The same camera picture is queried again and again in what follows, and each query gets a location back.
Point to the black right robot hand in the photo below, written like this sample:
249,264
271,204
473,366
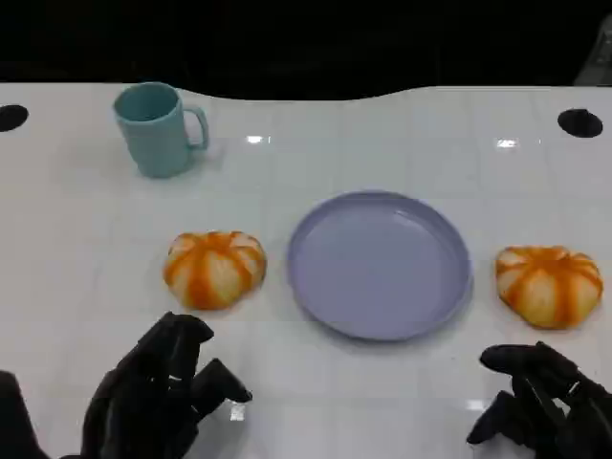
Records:
559,401

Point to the black table grommet hole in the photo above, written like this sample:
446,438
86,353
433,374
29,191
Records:
10,117
579,123

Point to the lilac plate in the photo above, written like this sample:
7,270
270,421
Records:
380,268

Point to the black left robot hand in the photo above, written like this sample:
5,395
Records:
138,397

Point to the orange white toy bread roll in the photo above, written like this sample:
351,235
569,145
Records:
215,270
550,287

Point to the grey background object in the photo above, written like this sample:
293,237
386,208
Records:
597,57

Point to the pale green mug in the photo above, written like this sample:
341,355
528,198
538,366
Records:
155,134

